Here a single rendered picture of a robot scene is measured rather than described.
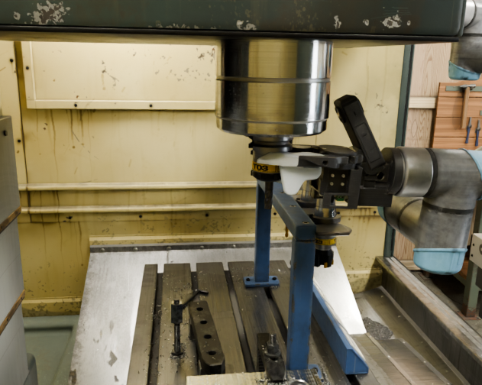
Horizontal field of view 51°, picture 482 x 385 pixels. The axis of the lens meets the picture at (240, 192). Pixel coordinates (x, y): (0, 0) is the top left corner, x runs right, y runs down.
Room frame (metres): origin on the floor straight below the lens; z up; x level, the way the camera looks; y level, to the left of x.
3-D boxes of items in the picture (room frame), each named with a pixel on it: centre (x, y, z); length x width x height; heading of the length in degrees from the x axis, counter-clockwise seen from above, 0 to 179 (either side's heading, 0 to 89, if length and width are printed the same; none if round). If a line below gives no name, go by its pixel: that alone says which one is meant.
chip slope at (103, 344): (1.36, 0.04, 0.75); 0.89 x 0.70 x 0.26; 97
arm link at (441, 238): (0.77, -0.32, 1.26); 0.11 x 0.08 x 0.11; 8
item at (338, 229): (0.90, -0.17, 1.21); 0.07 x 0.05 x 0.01; 97
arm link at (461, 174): (0.75, -0.33, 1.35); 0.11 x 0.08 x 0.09; 97
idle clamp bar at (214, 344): (0.96, 0.07, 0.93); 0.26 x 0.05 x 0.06; 12
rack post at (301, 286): (0.89, -0.12, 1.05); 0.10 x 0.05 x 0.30; 97
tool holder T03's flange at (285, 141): (0.71, -0.04, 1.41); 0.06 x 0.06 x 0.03
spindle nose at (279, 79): (0.71, -0.04, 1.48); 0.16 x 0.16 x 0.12
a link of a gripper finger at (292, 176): (0.68, -0.07, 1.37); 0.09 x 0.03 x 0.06; 111
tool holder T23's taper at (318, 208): (0.95, -0.17, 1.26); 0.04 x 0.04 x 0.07
